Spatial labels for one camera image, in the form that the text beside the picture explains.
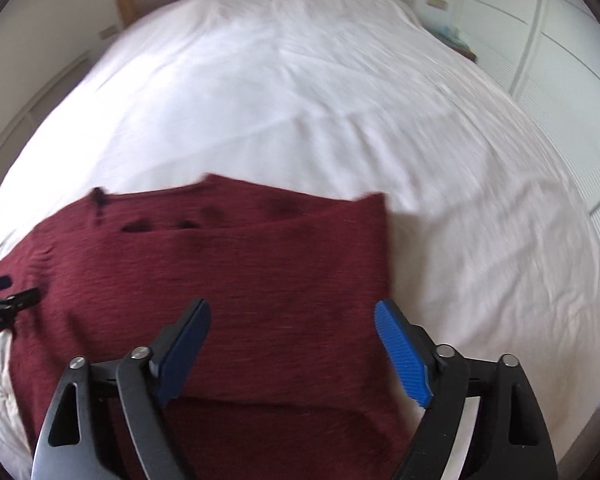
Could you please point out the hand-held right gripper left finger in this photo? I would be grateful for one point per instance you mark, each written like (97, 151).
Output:
(182, 360)

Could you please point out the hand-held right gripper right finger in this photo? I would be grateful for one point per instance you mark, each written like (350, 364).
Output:
(402, 355)

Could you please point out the dark red knit sweater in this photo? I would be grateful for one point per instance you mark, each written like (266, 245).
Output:
(240, 270)

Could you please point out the bed with white sheet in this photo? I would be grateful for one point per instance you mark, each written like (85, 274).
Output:
(305, 85)

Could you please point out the wooden nightstand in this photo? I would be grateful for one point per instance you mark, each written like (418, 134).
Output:
(466, 54)

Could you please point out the wall socket plate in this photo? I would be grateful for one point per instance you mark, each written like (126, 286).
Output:
(108, 31)

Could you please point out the wall switch plate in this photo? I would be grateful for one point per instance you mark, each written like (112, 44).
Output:
(436, 2)

